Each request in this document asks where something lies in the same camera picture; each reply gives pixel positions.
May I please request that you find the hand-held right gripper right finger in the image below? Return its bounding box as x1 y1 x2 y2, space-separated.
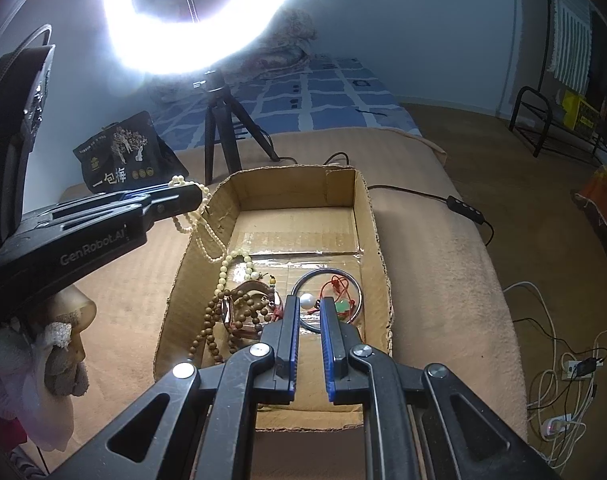
317 296 564 480

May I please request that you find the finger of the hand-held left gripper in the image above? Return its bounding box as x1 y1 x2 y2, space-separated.
18 183 187 227
14 183 205 307

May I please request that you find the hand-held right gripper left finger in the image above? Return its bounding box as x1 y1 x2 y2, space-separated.
48 295 304 480

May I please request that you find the green pendant with red cord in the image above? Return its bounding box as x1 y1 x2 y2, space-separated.
316 277 357 318

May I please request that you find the brown wooden bead necklace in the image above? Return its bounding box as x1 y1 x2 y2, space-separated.
186 287 284 366

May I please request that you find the white pearl necklace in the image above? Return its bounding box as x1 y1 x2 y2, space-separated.
166 175 229 263

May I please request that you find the cardboard box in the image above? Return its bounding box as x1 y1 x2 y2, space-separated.
152 165 394 433

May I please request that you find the person's left hand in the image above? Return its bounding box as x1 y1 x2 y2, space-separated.
0 322 90 397

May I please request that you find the black snack bag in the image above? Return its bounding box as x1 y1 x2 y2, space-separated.
72 111 189 196

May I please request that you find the silver bangle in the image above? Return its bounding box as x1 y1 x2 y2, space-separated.
290 267 363 333

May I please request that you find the black tripod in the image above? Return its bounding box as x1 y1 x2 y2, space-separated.
191 71 279 186

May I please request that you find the pink cloth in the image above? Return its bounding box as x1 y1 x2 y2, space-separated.
0 405 30 457

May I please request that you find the white power strip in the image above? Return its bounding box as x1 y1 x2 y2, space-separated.
540 412 575 437
561 355 597 382

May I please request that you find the floral quilt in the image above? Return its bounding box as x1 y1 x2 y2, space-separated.
224 10 319 81

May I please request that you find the blue patterned bed sheet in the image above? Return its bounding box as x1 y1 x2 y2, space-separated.
148 52 424 151

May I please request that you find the black metal rack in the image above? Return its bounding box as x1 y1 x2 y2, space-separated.
508 85 607 168

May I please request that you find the orange cloth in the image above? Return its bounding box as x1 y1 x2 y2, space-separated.
572 165 607 263

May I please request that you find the yellow box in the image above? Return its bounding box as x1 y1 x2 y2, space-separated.
561 87 600 137

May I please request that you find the white striped hanging cloth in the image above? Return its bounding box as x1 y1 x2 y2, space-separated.
552 0 593 82

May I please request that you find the gold watch with pink strap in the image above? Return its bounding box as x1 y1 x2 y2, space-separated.
221 280 279 341

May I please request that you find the ring light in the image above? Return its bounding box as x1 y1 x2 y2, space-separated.
102 0 300 75

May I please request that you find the black power cable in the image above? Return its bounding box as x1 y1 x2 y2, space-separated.
323 152 495 247

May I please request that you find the bundle of white cables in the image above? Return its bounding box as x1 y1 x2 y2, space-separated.
503 280 607 467

